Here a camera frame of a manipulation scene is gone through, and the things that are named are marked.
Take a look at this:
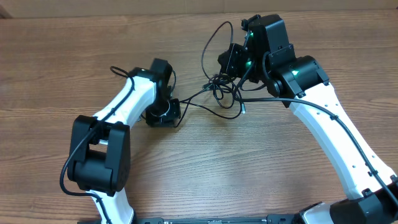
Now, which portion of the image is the thick black usb-c cable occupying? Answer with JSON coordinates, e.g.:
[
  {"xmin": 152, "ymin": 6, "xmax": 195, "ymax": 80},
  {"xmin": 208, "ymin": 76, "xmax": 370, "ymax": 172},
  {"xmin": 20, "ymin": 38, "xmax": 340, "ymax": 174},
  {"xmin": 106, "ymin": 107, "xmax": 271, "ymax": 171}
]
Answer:
[{"xmin": 172, "ymin": 73, "xmax": 247, "ymax": 128}]

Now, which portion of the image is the thin black usb cable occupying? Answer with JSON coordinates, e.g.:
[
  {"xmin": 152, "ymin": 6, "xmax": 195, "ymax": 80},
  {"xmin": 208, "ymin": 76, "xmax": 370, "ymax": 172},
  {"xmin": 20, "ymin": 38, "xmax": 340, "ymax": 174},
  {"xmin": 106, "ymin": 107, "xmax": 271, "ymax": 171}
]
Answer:
[{"xmin": 200, "ymin": 21, "xmax": 243, "ymax": 110}]

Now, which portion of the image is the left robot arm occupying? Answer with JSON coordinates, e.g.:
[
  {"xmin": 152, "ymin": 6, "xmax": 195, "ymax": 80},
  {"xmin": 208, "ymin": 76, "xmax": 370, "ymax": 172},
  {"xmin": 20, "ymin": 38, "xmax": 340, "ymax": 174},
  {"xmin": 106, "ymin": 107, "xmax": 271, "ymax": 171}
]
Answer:
[{"xmin": 60, "ymin": 58, "xmax": 181, "ymax": 223}]

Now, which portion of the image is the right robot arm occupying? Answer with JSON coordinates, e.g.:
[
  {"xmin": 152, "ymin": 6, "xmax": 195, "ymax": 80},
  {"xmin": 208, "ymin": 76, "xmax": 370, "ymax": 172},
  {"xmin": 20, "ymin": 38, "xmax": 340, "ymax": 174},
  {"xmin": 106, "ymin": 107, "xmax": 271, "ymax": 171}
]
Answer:
[{"xmin": 218, "ymin": 14, "xmax": 397, "ymax": 223}]

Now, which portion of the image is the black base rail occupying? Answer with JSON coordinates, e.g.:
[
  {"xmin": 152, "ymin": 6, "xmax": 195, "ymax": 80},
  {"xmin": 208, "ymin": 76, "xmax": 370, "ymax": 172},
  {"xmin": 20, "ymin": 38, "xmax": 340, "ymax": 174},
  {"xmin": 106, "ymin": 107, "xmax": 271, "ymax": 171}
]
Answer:
[{"xmin": 131, "ymin": 214, "xmax": 305, "ymax": 224}]

